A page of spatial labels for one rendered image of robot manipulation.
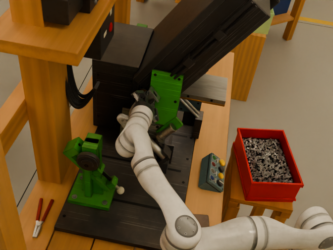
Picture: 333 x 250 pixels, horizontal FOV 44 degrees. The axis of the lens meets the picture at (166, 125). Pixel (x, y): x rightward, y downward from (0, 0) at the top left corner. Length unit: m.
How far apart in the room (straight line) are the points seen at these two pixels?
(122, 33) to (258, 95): 2.11
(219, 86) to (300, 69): 2.50
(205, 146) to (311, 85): 2.36
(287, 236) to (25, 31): 0.87
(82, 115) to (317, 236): 1.11
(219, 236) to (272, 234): 0.14
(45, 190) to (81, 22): 0.68
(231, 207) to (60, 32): 1.03
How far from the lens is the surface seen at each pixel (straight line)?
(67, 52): 1.06
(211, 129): 1.82
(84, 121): 1.82
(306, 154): 3.24
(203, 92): 1.63
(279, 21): 4.29
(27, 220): 1.52
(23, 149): 2.97
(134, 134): 1.15
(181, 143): 1.73
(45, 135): 1.42
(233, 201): 1.73
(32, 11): 1.15
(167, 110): 1.52
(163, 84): 1.48
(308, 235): 1.20
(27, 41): 1.10
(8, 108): 1.31
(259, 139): 1.86
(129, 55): 1.59
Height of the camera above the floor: 2.12
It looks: 43 degrees down
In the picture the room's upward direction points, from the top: 8 degrees clockwise
